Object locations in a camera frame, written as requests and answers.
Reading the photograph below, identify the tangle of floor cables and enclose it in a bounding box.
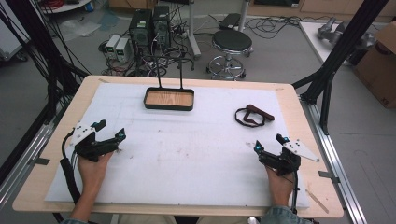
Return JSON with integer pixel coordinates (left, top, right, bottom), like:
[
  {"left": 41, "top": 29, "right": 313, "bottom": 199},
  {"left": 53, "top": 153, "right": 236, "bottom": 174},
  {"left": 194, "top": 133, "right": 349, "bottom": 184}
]
[{"left": 98, "top": 8, "right": 200, "bottom": 78}]

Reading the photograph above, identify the dark red strap with cord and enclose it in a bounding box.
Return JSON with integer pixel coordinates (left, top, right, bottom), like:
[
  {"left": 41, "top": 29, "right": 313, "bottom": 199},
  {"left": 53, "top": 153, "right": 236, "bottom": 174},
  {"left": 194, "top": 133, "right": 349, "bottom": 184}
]
[{"left": 234, "top": 104, "right": 276, "bottom": 129}]

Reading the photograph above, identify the white foam mat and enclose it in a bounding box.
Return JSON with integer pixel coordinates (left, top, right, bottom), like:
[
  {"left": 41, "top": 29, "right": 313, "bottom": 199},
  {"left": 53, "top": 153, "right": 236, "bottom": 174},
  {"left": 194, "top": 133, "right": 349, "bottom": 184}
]
[{"left": 44, "top": 81, "right": 311, "bottom": 210}]

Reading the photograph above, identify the person's left hand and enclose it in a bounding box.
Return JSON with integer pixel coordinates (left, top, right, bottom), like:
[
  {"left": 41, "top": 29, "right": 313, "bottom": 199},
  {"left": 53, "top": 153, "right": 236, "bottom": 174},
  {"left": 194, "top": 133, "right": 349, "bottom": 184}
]
[{"left": 77, "top": 150, "right": 115, "bottom": 200}]

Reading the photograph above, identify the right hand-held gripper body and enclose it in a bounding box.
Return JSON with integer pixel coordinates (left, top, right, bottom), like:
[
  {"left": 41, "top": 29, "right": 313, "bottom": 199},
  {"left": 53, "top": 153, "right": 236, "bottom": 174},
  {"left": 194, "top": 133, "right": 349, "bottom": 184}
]
[{"left": 257, "top": 139, "right": 321, "bottom": 177}]

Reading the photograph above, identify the white power supply unit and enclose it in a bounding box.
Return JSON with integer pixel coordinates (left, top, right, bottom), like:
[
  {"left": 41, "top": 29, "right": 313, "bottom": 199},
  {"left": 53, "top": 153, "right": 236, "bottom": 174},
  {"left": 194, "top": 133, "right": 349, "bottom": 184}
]
[
  {"left": 114, "top": 37, "right": 131, "bottom": 64},
  {"left": 104, "top": 34, "right": 121, "bottom": 60}
]

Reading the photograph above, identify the white table leg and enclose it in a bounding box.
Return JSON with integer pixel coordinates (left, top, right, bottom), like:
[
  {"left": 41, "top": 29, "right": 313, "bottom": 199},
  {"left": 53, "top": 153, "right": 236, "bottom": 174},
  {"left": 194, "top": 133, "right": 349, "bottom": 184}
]
[{"left": 186, "top": 0, "right": 203, "bottom": 60}]

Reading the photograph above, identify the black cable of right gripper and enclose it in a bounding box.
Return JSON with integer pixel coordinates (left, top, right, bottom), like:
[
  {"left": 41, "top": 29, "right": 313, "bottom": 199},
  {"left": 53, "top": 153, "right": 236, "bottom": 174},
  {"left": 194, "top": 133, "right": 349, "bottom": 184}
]
[{"left": 290, "top": 170, "right": 301, "bottom": 217}]

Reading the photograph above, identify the black round stool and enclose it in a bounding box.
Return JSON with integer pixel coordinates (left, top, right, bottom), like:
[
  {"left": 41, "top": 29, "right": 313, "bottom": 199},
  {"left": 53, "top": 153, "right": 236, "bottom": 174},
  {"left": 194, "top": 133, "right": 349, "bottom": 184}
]
[{"left": 205, "top": 29, "right": 254, "bottom": 81}]

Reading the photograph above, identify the flat black device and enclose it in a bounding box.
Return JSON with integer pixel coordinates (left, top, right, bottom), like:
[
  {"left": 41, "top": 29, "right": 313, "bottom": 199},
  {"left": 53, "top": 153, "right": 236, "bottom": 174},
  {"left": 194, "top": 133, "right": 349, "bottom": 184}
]
[{"left": 218, "top": 12, "right": 242, "bottom": 32}]

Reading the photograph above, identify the person's right hand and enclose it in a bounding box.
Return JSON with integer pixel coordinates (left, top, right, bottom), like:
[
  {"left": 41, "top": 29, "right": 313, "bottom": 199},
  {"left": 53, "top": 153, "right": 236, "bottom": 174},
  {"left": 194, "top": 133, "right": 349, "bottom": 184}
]
[{"left": 264, "top": 165, "right": 295, "bottom": 207}]

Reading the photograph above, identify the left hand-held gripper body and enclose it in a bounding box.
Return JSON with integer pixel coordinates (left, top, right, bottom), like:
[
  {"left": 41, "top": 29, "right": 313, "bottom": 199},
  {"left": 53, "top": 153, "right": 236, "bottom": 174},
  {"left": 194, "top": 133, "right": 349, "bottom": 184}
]
[{"left": 70, "top": 122, "right": 117, "bottom": 163}]

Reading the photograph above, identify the black stand with wooden tray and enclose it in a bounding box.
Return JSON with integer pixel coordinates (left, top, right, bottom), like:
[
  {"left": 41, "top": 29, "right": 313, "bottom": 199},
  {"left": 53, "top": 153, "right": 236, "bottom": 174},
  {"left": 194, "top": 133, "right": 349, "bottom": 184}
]
[{"left": 141, "top": 54, "right": 196, "bottom": 112}]

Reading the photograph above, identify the aluminium rail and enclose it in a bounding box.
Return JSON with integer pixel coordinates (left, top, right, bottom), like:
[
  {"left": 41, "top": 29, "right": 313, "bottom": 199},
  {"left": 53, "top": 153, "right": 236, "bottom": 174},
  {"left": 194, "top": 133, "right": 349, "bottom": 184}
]
[
  {"left": 0, "top": 102, "right": 73, "bottom": 210},
  {"left": 299, "top": 94, "right": 369, "bottom": 224}
]

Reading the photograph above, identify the black computer tower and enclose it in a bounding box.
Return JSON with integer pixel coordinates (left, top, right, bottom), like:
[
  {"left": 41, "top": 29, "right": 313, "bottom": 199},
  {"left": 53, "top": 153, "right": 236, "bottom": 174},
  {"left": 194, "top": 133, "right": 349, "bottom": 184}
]
[
  {"left": 151, "top": 5, "right": 172, "bottom": 50},
  {"left": 128, "top": 8, "right": 153, "bottom": 57}
]

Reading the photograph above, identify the brown cardboard box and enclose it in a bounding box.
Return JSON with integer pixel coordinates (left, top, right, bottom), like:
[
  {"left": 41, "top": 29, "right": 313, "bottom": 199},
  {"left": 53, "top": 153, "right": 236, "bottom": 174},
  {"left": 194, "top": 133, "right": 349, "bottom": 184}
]
[{"left": 352, "top": 21, "right": 396, "bottom": 110}]

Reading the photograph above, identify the round white table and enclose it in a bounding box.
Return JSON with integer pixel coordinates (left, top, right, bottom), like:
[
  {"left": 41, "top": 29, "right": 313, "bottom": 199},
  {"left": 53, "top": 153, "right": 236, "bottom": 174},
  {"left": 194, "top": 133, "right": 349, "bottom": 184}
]
[{"left": 39, "top": 0, "right": 95, "bottom": 15}]

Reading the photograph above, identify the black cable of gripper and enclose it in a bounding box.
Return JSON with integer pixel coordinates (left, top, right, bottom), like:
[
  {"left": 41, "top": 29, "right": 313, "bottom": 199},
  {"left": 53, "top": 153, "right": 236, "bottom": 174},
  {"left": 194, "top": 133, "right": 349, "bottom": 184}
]
[
  {"left": 59, "top": 130, "right": 82, "bottom": 205},
  {"left": 290, "top": 170, "right": 301, "bottom": 217}
]

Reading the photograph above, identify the thin wooden stick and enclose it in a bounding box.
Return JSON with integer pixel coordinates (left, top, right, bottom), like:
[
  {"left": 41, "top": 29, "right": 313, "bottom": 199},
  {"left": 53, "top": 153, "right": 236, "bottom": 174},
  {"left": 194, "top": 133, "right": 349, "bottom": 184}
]
[{"left": 305, "top": 188, "right": 330, "bottom": 215}]

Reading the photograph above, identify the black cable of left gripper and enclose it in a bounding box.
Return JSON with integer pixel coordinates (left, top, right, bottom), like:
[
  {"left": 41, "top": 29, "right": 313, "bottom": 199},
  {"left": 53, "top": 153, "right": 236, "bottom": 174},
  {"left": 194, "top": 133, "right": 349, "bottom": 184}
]
[{"left": 59, "top": 130, "right": 82, "bottom": 205}]

